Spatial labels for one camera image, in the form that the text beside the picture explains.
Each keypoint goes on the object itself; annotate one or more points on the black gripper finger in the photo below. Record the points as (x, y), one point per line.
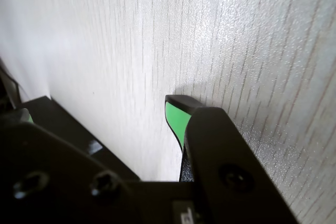
(52, 182)
(225, 155)

